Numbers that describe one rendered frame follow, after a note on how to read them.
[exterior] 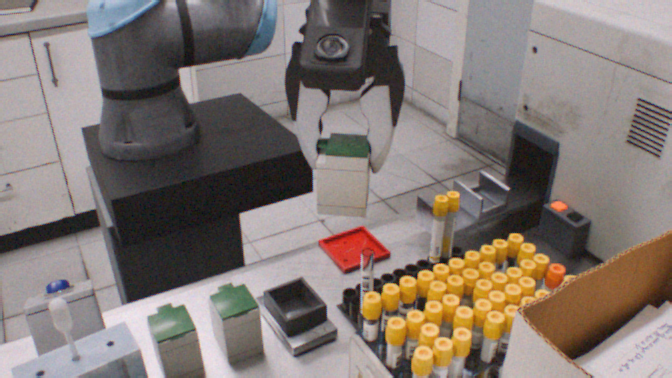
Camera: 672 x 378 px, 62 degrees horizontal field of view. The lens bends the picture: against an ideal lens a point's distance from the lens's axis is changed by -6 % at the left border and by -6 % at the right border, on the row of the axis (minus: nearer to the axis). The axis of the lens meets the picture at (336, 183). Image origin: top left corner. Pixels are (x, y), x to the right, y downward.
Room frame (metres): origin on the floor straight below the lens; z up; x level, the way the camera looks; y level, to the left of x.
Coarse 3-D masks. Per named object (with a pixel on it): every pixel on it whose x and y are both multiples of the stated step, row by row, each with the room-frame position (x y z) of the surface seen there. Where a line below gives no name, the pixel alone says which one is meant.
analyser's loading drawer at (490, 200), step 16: (480, 176) 0.68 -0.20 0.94; (512, 176) 0.72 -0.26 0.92; (528, 176) 0.72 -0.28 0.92; (464, 192) 0.64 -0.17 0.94; (480, 192) 0.68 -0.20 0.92; (496, 192) 0.65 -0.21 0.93; (512, 192) 0.68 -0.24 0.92; (528, 192) 0.68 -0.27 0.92; (544, 192) 0.68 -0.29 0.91; (416, 208) 0.64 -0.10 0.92; (432, 208) 0.61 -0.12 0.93; (464, 208) 0.64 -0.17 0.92; (480, 208) 0.61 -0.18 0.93; (496, 208) 0.63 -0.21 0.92; (512, 208) 0.64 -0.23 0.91; (432, 224) 0.61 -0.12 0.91; (464, 224) 0.60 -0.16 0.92; (480, 224) 0.61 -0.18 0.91
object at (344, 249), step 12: (360, 228) 0.64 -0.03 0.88; (324, 240) 0.61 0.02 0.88; (336, 240) 0.62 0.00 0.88; (348, 240) 0.62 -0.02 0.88; (360, 240) 0.62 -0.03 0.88; (372, 240) 0.62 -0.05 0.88; (336, 252) 0.59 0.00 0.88; (348, 252) 0.59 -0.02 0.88; (360, 252) 0.59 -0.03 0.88; (384, 252) 0.59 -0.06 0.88; (336, 264) 0.57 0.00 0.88; (348, 264) 0.57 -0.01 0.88; (360, 264) 0.56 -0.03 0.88
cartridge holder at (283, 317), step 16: (272, 288) 0.49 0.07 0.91; (288, 288) 0.49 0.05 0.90; (304, 288) 0.49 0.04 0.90; (272, 304) 0.46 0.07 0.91; (288, 304) 0.48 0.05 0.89; (304, 304) 0.48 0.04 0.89; (320, 304) 0.46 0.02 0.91; (272, 320) 0.46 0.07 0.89; (288, 320) 0.44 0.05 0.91; (304, 320) 0.45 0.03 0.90; (320, 320) 0.46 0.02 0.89; (288, 336) 0.44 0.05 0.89; (304, 336) 0.44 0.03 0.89; (320, 336) 0.44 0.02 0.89; (336, 336) 0.45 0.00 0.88
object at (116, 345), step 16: (96, 336) 0.35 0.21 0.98; (112, 336) 0.35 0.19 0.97; (128, 336) 0.35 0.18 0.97; (64, 352) 0.33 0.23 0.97; (80, 352) 0.33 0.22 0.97; (96, 352) 0.33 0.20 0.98; (112, 352) 0.33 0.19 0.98; (128, 352) 0.33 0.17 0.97; (16, 368) 0.31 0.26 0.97; (32, 368) 0.31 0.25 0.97; (48, 368) 0.31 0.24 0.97; (64, 368) 0.31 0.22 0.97; (80, 368) 0.31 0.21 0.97; (96, 368) 0.31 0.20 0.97; (112, 368) 0.32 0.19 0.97; (128, 368) 0.33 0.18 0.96; (144, 368) 0.33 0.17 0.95
